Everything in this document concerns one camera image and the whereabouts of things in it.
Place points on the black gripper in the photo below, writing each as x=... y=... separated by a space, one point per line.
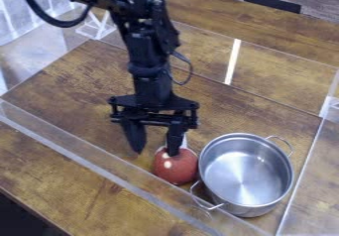
x=177 y=113

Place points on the red white plush mushroom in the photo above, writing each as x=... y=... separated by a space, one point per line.
x=174 y=169

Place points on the silver metal pot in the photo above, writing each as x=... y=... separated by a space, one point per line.
x=245 y=174

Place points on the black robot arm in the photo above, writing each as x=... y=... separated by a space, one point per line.
x=150 y=40

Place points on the black bar on table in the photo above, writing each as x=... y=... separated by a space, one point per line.
x=277 y=4

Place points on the clear acrylic triangle bracket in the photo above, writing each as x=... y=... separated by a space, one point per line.
x=97 y=26

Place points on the clear acrylic enclosure wall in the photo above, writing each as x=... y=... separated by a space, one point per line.
x=261 y=70

